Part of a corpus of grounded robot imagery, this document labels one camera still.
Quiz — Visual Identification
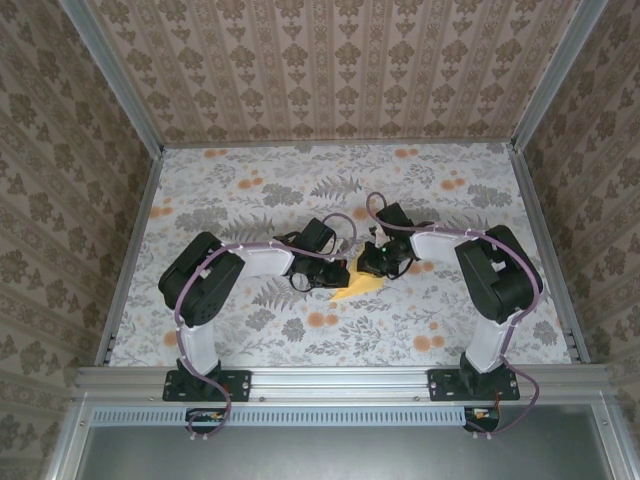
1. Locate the slanted aluminium frame post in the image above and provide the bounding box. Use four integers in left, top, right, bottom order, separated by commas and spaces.
510, 0, 610, 151
58, 0, 167, 154

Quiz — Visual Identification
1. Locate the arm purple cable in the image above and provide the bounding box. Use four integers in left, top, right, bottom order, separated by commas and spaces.
365, 191, 546, 441
173, 212, 358, 444

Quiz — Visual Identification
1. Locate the grey slotted cable duct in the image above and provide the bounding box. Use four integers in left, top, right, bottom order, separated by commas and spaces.
92, 405, 502, 427

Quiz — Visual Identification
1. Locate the aluminium table side rail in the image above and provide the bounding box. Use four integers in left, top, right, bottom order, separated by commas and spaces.
513, 144, 592, 365
95, 147, 167, 366

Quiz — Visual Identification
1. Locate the long aluminium base rail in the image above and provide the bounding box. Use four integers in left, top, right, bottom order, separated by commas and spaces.
74, 363, 619, 401

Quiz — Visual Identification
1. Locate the thin aluminium table end rail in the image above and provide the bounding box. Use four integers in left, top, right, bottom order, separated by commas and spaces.
162, 140, 517, 150

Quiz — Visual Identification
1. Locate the yellow paper sheet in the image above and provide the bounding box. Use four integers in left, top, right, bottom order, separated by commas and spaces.
327, 257, 388, 303

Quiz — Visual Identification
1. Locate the floral table cover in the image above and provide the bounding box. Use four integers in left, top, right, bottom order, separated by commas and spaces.
106, 143, 576, 369

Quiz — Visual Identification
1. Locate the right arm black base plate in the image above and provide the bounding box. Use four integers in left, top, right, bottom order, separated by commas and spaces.
428, 368, 521, 402

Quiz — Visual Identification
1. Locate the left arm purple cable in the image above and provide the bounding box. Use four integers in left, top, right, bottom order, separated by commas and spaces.
173, 212, 358, 444

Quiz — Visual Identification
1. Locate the grey metal panel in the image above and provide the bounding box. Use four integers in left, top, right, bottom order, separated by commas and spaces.
74, 405, 617, 480

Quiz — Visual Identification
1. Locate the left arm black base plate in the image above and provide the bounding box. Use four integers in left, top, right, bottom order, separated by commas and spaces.
162, 368, 253, 402

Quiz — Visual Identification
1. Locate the left gripper thin black cable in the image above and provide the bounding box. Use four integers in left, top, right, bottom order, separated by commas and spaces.
288, 271, 322, 294

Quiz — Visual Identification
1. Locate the small black controller board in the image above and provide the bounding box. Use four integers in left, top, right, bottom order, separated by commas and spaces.
184, 407, 227, 432
462, 405, 502, 432

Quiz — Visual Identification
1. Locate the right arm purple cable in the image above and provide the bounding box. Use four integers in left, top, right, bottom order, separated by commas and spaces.
365, 191, 546, 441

